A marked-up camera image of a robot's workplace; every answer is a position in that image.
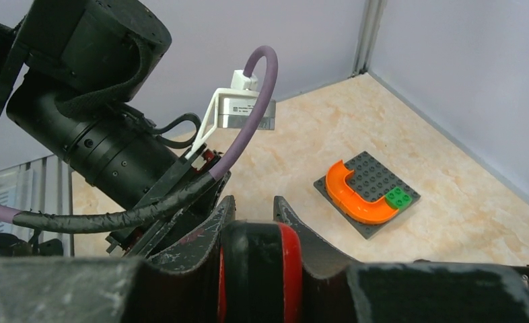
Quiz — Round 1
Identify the grey cable duct rail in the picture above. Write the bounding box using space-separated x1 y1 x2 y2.
0 156 75 257

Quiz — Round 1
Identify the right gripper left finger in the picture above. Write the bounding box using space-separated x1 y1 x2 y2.
0 195 236 322

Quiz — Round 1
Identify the red black utility knife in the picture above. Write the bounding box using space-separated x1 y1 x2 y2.
217 220 303 322

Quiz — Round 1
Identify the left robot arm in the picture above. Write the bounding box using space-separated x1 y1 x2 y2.
0 1 226 256

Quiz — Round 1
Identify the orange curved toy piece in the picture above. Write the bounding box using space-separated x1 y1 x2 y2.
325 160 399 225

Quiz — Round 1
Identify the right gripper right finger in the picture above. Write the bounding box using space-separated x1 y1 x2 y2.
273 196 529 322

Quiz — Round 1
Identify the green toy brick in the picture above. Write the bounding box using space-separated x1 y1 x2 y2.
384 186 413 210

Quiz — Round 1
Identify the grey toy brick baseplate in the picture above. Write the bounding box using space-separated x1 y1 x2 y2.
314 151 421 240

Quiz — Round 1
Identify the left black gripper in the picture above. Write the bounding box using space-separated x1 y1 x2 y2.
106 149 230 258

